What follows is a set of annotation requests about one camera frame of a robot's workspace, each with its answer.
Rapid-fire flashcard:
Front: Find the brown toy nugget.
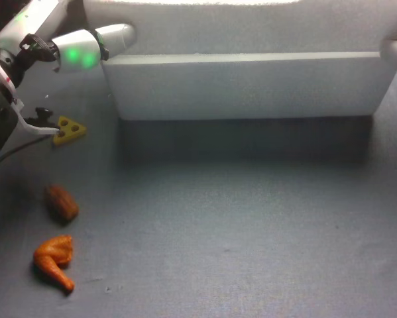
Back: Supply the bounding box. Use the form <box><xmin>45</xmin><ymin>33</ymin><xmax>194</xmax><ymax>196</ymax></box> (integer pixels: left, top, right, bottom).
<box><xmin>44</xmin><ymin>184</ymin><xmax>80</xmax><ymax>223</ymax></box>

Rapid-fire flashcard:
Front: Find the orange toy chicken wing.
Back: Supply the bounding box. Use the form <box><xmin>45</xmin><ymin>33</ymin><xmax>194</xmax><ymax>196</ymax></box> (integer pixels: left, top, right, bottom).
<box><xmin>32</xmin><ymin>234</ymin><xmax>76</xmax><ymax>294</ymax></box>

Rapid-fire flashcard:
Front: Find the yellow toy cheese wedge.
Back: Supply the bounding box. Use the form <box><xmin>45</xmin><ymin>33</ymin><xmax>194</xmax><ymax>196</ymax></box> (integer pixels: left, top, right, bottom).
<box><xmin>52</xmin><ymin>115</ymin><xmax>87</xmax><ymax>146</ymax></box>

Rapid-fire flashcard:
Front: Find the grey table cloth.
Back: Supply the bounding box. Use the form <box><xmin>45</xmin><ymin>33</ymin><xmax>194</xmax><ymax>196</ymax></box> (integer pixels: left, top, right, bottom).
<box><xmin>0</xmin><ymin>49</ymin><xmax>397</xmax><ymax>318</ymax></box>

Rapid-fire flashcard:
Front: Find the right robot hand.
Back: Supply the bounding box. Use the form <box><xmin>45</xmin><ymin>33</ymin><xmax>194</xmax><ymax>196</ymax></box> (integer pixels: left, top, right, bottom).
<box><xmin>50</xmin><ymin>22</ymin><xmax>137</xmax><ymax>73</ymax></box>

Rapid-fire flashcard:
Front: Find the black cable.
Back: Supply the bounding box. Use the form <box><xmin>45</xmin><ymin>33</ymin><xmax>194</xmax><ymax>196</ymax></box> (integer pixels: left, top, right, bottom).
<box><xmin>0</xmin><ymin>134</ymin><xmax>55</xmax><ymax>175</ymax></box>

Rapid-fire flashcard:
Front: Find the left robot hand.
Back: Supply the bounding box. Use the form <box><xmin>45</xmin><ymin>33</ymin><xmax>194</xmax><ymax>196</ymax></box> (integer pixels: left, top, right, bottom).
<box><xmin>378</xmin><ymin>38</ymin><xmax>397</xmax><ymax>74</ymax></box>

